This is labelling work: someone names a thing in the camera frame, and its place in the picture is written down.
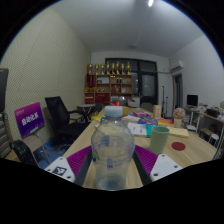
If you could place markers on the purple sign board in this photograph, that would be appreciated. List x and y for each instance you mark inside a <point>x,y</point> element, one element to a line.
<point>29,120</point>

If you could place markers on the teal book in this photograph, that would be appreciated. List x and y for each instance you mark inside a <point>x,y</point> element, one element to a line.
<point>148,130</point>

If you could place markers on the black computer monitor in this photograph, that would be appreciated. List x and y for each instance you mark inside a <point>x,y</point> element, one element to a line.
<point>192,100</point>

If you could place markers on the flat round red coaster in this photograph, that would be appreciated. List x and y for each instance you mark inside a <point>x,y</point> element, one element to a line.
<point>178,146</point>

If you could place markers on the beige upholstered chair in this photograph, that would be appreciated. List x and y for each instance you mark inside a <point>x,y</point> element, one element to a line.
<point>146,107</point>

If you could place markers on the orange book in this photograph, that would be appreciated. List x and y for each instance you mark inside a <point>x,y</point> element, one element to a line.
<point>165,121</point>

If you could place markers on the small round grey table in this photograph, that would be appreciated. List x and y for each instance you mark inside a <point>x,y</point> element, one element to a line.
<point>85,106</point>

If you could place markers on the cluttered wooden side desk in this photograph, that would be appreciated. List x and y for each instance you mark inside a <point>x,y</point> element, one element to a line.
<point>210,115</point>

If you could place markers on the black tripod stand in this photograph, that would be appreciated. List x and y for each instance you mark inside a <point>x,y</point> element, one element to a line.
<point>163,98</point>

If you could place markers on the black chair backrest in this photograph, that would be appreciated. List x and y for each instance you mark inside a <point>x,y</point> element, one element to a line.
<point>24,153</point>

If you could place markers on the beige envelope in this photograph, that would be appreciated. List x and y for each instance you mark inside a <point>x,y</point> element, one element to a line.
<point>178,132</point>

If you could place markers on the white round stool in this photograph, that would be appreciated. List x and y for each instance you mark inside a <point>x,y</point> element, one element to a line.
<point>214,136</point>

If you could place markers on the yellow gift box red ribbon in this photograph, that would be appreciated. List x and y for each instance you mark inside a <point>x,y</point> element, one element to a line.
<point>125,111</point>

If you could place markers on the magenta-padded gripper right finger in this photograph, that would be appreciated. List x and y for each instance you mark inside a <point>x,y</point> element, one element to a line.
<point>148,161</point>

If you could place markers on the pale green cup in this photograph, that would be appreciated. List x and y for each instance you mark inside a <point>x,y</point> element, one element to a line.
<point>159,141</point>

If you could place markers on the clear plastic water bottle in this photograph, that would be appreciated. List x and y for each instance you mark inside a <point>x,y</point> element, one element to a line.
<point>112,150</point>

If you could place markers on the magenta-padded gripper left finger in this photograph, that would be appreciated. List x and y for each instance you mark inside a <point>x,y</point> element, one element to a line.
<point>78,161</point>

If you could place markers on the pink box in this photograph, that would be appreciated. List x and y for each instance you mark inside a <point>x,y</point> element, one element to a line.
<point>141,114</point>

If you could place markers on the white printed paper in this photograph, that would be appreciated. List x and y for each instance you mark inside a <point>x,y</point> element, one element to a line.
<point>137,129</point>

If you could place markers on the orange standing card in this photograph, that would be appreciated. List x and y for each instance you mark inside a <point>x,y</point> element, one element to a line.
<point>157,111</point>

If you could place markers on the wooden shelf unit with trophies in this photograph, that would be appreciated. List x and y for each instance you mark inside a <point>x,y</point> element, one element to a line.
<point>106,86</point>

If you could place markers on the black office chair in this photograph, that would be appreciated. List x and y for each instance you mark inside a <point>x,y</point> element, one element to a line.
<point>58,113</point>

